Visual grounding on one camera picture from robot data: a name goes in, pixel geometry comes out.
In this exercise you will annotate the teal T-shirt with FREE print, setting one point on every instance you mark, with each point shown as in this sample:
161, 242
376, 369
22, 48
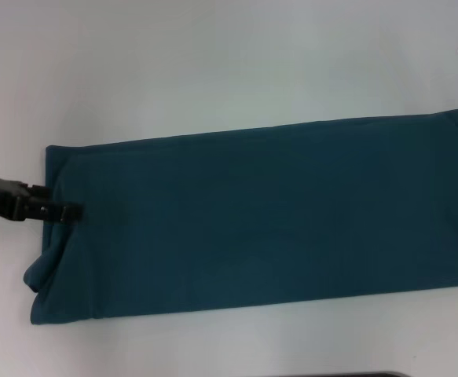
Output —
252, 216

